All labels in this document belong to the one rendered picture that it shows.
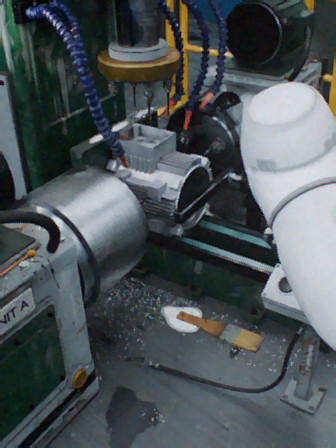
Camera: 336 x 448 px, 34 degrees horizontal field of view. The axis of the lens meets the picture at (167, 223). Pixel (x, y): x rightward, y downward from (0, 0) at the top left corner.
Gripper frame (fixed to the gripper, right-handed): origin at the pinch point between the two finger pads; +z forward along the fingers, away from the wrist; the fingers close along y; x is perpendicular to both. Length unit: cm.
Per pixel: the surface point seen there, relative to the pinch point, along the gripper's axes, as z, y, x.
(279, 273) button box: 4.6, 7.1, -1.6
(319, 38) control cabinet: 221, 125, -289
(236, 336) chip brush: 31.3, 18.0, 4.7
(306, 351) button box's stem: 16.9, 0.2, 6.0
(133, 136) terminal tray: 14, 58, -27
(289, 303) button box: 4.6, 3.3, 2.9
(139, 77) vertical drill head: -8, 47, -28
